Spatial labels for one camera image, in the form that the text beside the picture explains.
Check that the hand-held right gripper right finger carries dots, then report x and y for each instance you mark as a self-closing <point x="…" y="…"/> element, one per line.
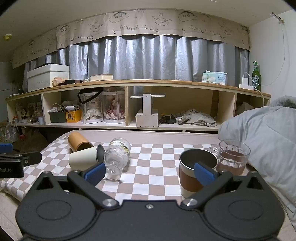
<point x="204" y="173"/>

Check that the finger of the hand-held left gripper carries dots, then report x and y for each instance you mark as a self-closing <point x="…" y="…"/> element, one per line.
<point x="30" y="157"/>
<point x="5" y="147"/>

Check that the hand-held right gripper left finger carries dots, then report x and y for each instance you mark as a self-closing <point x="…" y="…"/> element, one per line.
<point x="94" y="173"/>

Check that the steel cup with brown sleeve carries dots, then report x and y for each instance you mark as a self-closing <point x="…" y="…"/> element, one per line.
<point x="190" y="183"/>

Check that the cream cup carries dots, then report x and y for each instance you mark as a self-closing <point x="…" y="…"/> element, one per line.
<point x="84" y="158"/>

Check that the small white cup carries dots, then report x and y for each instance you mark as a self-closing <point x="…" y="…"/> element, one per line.
<point x="41" y="120"/>

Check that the clear plastic bag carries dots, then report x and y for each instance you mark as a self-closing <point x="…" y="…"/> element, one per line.
<point x="9" y="133"/>

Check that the brown fuzzy cloth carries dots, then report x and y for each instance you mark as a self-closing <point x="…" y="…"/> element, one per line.
<point x="32" y="141"/>

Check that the glass mug with brown drink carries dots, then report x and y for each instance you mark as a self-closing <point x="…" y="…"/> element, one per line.
<point x="233" y="160"/>

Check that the ribbed glass goblet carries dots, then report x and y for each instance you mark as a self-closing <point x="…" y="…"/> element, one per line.
<point x="118" y="150"/>

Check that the group of small figurines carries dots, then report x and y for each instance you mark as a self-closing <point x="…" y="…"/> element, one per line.
<point x="25" y="113"/>

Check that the dark green box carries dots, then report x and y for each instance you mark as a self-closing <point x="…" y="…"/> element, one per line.
<point x="57" y="117"/>

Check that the checkered cloth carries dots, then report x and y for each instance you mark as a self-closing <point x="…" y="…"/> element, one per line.
<point x="152" y="166"/>

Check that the grey crumpled cloth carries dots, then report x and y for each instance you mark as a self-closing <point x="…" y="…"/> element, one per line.
<point x="198" y="119"/>

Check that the yellow box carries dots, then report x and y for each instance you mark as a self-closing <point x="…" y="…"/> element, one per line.
<point x="73" y="115"/>

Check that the clear doll display case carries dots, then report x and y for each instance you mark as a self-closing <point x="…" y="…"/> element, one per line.
<point x="92" y="111"/>
<point x="113" y="110"/>

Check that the small black objects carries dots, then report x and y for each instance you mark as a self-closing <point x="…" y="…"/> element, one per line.
<point x="167" y="119"/>

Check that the grey duvet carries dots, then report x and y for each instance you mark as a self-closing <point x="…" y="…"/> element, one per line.
<point x="270" y="139"/>

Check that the long wooden shelf unit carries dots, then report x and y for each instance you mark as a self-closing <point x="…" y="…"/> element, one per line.
<point x="175" y="99"/>

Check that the white storage box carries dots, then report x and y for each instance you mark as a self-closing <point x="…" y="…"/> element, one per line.
<point x="46" y="77"/>

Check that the crumpled pink paper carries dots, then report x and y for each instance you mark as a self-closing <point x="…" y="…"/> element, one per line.
<point x="58" y="81"/>

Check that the small dark box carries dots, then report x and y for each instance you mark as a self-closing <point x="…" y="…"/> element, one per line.
<point x="72" y="81"/>

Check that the thick book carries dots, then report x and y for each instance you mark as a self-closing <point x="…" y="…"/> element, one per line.
<point x="101" y="77"/>

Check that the tissue pack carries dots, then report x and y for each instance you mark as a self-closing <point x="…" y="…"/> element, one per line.
<point x="214" y="77"/>

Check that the white power strip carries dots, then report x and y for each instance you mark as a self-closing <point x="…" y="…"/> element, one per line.
<point x="247" y="86"/>

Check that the white charger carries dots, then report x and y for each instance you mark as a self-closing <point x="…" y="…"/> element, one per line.
<point x="245" y="81"/>

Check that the green glass bottle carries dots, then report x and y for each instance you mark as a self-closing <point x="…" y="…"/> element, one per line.
<point x="256" y="76"/>

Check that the ceiling smoke detector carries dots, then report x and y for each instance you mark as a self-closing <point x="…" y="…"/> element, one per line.
<point x="7" y="37"/>

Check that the silver curtain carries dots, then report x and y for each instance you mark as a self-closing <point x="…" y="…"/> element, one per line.
<point x="148" y="58"/>

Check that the beige cartoon printed valance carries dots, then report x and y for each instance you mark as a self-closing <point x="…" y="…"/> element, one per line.
<point x="143" y="23"/>

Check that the wall clip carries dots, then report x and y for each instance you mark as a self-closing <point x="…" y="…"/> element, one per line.
<point x="278" y="18"/>

